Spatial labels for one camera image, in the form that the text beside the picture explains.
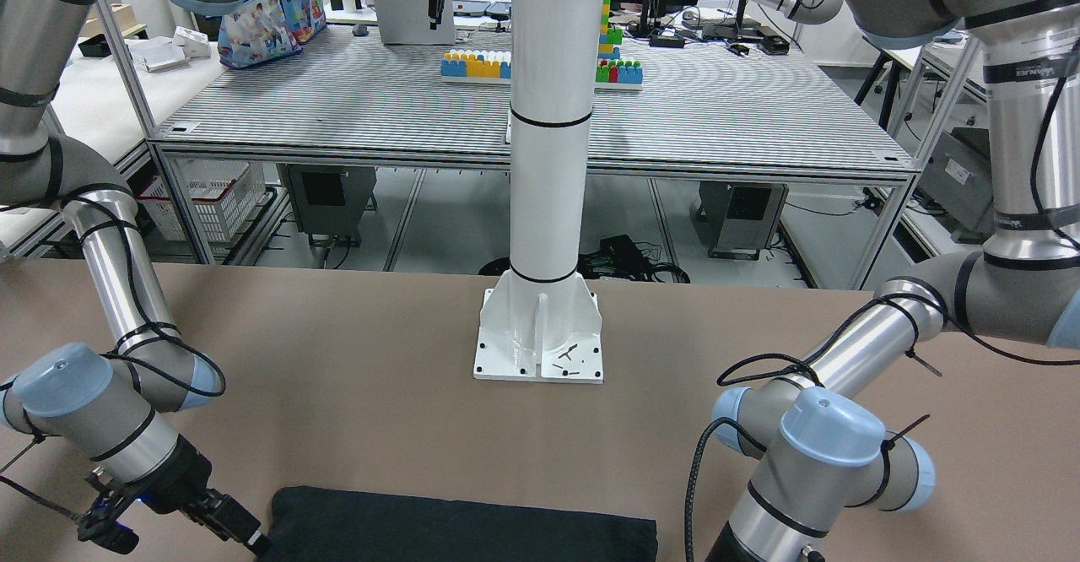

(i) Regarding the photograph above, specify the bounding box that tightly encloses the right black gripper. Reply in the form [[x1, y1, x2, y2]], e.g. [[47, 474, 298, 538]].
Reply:
[[139, 436, 273, 558]]

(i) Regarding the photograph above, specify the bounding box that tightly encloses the black printed t-shirt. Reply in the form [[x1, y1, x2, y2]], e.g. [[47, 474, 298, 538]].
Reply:
[[262, 486, 658, 561]]

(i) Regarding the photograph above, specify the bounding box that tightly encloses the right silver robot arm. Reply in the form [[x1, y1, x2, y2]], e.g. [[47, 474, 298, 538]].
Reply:
[[3, 0, 271, 557]]

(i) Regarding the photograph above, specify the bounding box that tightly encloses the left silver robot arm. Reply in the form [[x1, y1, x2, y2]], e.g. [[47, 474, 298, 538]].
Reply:
[[705, 0, 1077, 561]]

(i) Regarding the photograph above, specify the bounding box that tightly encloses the white plastic basket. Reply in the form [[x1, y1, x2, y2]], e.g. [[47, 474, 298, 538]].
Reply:
[[138, 159, 266, 243]]

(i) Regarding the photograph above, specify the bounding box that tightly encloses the colourful toy block set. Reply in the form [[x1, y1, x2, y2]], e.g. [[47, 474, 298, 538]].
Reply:
[[440, 0, 645, 90]]

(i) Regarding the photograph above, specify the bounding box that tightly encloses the striped metal workbench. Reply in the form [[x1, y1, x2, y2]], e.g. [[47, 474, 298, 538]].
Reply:
[[151, 26, 921, 289]]

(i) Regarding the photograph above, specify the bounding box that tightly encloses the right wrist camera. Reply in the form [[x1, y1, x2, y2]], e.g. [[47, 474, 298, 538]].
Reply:
[[77, 468, 139, 556]]

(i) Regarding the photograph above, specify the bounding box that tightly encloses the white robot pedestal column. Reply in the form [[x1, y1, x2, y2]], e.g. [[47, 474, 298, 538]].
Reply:
[[472, 0, 605, 386]]

